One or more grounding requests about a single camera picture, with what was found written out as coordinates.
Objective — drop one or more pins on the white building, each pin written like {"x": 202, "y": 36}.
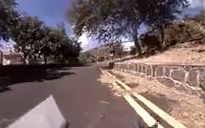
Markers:
{"x": 128, "y": 44}

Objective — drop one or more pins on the large tree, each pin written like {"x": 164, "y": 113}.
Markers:
{"x": 123, "y": 20}

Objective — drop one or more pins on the row of trees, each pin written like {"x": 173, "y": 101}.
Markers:
{"x": 40, "y": 40}

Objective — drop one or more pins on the dry earth slope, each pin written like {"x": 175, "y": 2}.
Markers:
{"x": 180, "y": 53}

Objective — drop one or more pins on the pale building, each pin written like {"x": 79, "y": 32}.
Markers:
{"x": 10, "y": 58}

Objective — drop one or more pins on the bushes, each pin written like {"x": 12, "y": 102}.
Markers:
{"x": 196, "y": 26}

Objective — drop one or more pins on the grey stone retaining wall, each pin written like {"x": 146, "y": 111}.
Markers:
{"x": 176, "y": 75}

